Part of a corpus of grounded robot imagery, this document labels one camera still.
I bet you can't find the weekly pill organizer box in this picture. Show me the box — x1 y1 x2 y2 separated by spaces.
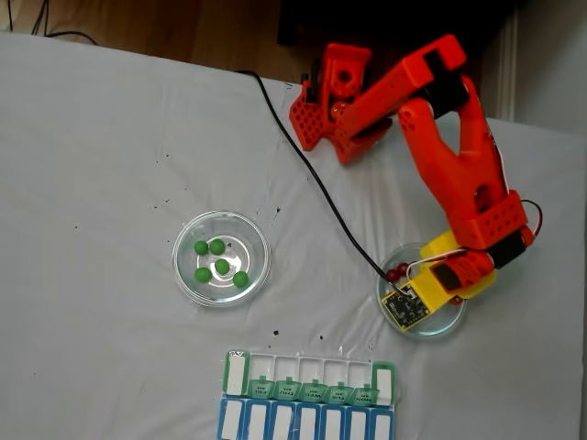
216 350 401 440

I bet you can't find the glass bowl with red candies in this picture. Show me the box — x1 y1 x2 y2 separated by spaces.
376 242 468 340

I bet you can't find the glass bowl with green candies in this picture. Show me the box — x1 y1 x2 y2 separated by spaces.
172 209 272 309

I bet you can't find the white door trim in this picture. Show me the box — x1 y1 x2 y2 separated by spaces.
497 6 522 123

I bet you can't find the dark wooden furniture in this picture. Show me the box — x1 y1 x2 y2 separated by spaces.
277 0 525 51

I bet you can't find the white table cover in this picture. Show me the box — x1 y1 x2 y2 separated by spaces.
0 30 587 440

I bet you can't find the black camera circuit board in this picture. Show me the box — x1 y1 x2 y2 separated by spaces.
381 286 432 332

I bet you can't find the white red servo wire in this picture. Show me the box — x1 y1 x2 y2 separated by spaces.
405 130 545 281

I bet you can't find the thick black camera cable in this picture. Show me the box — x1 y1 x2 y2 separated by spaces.
235 69 408 295

